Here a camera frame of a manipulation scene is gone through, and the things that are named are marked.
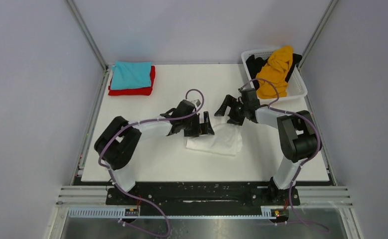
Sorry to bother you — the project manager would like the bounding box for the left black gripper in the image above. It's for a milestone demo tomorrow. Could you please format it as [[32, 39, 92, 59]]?
[[182, 112, 214, 137]]

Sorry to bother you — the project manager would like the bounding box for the white t shirt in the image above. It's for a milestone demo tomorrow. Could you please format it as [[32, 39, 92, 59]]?
[[186, 121, 243, 156]]

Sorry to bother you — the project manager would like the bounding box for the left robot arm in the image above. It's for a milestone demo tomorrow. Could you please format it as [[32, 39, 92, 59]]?
[[94, 100, 215, 205]]

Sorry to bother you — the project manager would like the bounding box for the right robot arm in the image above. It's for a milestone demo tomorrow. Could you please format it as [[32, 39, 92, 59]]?
[[214, 89, 321, 205]]

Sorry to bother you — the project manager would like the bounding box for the black t shirt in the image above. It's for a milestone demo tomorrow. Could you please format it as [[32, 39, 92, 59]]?
[[246, 53, 302, 90]]

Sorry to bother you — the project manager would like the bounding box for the yellow t shirt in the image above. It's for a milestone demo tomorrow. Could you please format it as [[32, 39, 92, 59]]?
[[256, 45, 293, 99]]

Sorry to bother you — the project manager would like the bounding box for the white plastic basket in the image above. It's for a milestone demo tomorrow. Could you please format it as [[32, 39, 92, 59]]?
[[241, 47, 308, 101]]

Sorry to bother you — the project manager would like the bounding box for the folded red t shirt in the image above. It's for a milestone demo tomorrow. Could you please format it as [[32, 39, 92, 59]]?
[[108, 65, 156, 96]]

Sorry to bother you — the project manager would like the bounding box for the folded cyan t shirt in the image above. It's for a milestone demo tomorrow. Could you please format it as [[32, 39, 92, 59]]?
[[111, 61, 152, 90]]

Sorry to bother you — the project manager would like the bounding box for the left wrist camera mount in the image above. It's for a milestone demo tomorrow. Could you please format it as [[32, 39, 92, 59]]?
[[191, 99, 202, 107]]

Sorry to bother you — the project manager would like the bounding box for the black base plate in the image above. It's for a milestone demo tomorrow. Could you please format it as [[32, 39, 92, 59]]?
[[106, 181, 300, 217]]

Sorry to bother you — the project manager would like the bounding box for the white slotted cable duct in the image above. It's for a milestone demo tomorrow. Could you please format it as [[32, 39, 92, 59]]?
[[68, 206, 281, 220]]

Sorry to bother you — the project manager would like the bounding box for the right metal frame post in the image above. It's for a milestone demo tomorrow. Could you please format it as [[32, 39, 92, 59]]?
[[298, 0, 339, 71]]

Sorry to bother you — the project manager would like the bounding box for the metal frame post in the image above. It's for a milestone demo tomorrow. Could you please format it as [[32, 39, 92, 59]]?
[[298, 0, 339, 71], [64, 0, 108, 71]]

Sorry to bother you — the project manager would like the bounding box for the left metal frame post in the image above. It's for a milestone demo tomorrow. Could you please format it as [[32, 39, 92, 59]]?
[[64, 0, 108, 71]]

